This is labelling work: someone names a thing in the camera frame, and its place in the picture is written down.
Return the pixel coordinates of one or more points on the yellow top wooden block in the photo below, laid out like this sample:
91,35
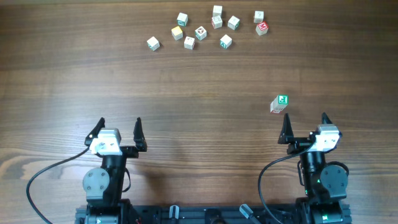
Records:
177,33

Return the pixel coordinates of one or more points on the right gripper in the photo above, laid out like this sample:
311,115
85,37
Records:
286,136

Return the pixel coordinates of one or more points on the green-edged block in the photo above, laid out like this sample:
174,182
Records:
182,19
233,22
153,43

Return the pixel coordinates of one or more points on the red M wooden block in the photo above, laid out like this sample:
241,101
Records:
262,28

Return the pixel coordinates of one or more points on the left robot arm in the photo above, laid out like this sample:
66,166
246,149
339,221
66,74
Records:
104,185

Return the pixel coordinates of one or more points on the red-edged centre block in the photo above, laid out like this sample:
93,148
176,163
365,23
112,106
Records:
216,22

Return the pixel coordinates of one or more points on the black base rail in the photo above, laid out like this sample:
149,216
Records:
285,213

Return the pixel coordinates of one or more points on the blue X wooden block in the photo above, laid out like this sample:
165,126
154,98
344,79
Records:
276,107

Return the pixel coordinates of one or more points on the green picture wooden block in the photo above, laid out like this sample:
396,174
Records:
200,33

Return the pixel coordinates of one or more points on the green A wooden block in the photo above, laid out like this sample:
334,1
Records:
226,41

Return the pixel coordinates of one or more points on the plain block beside yellow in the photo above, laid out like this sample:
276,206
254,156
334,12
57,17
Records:
189,43

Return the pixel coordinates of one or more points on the green-edged upper left block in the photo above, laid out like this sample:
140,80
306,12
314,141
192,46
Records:
182,19

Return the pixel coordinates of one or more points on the green-edged centre right block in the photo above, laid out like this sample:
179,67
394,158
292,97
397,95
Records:
233,22

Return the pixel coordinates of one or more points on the plain block above M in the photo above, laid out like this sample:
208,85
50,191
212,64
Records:
258,17

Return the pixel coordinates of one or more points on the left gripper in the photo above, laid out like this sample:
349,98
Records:
130,153

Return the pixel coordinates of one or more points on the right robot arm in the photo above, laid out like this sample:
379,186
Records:
325,182

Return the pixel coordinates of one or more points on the green-edged far left block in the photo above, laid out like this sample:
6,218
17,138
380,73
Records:
153,43

